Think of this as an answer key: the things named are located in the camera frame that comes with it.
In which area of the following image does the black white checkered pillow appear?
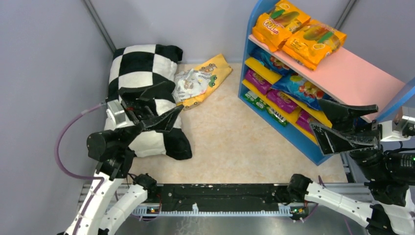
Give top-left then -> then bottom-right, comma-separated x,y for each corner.
106,44 -> 192,160

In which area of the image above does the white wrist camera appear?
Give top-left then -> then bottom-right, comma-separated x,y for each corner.
106,100 -> 127,127
380,116 -> 415,142

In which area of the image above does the yellow white printed cloth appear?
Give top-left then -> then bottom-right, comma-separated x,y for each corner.
173,54 -> 233,110

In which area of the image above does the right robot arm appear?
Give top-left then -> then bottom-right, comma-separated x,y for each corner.
287,99 -> 415,235

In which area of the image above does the blue candy bag upper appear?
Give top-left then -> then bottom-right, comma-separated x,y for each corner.
249,47 -> 292,76

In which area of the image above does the green yellow candy bag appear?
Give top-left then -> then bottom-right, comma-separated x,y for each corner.
243,91 -> 267,111

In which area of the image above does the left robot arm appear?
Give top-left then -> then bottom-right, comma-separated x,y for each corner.
65,81 -> 183,235

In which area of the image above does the orange candy bag floor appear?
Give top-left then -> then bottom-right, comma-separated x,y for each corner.
282,19 -> 347,71

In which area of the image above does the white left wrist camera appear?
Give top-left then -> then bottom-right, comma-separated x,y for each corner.
106,100 -> 127,127

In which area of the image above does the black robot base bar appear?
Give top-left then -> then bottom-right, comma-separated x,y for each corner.
126,183 -> 320,214

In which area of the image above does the blue yellow pink shelf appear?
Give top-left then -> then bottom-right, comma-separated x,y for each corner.
238,0 -> 415,166

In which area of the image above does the grey aluminium rail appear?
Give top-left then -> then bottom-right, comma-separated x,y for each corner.
77,183 -> 373,218

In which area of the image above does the blue candy bag middle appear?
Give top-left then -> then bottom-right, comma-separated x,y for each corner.
271,72 -> 336,111

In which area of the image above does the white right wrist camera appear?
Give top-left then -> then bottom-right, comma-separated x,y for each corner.
380,116 -> 415,142

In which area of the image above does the purple candy bag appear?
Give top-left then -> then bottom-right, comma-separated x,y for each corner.
266,89 -> 298,114
244,69 -> 272,95
296,109 -> 316,133

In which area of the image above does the orange candy bag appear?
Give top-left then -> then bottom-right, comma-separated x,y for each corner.
252,0 -> 311,52

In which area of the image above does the blue candy bag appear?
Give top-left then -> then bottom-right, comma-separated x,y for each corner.
271,72 -> 336,111
249,47 -> 292,76

